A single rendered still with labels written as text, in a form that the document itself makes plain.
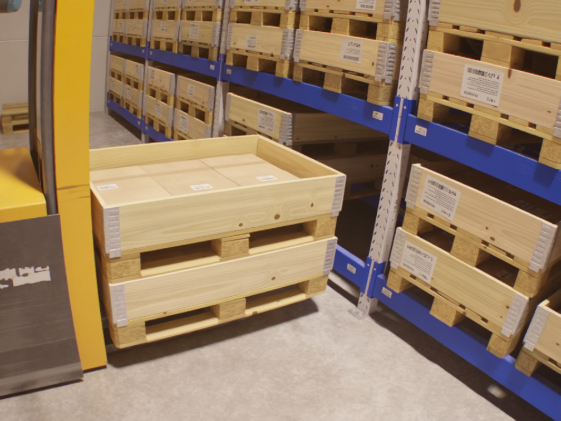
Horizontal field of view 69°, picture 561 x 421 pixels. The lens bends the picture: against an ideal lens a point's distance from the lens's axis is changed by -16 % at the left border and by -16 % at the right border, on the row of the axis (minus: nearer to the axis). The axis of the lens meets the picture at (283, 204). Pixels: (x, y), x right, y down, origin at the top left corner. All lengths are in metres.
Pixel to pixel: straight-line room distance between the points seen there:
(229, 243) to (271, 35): 1.64
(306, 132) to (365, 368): 1.62
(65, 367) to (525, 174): 2.12
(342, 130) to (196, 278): 1.76
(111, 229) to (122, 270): 0.19
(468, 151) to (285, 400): 1.38
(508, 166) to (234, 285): 1.34
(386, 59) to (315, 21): 0.72
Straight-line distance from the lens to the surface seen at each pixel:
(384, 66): 2.44
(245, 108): 3.51
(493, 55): 2.09
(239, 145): 2.90
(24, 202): 1.75
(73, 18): 1.68
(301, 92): 2.99
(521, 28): 2.04
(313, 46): 2.90
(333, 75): 2.74
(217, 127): 3.97
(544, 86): 1.96
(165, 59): 5.08
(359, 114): 2.59
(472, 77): 2.13
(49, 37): 1.68
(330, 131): 3.35
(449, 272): 2.27
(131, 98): 6.23
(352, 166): 3.58
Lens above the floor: 1.53
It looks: 21 degrees down
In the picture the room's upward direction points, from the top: 7 degrees clockwise
